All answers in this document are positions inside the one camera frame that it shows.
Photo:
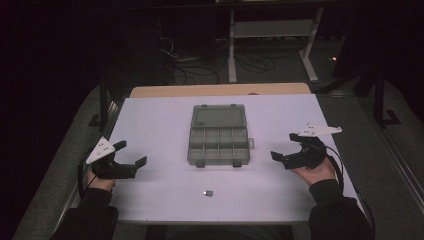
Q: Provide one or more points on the black metal stand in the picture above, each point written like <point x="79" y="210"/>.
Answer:
<point x="380" y="100"/>
<point x="104" y="103"/>

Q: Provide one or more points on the small grey metal piece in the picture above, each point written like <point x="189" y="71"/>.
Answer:
<point x="209" y="193"/>

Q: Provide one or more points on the grey clear plastic compartment box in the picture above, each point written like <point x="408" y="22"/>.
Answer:
<point x="218" y="136"/>

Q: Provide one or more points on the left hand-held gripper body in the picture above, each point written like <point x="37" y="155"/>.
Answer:
<point x="110" y="168"/>

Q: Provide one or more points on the wooden table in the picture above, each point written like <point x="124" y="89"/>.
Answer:
<point x="216" y="90"/>

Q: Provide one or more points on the white metal desk frame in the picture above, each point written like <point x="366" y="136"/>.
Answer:
<point x="273" y="28"/>

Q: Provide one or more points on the person's left hand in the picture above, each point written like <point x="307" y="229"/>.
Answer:
<point x="101" y="185"/>

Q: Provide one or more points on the person's right hand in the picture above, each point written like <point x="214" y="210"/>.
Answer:
<point x="318" y="175"/>

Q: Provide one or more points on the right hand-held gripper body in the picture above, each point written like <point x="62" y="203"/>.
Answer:
<point x="310" y="156"/>

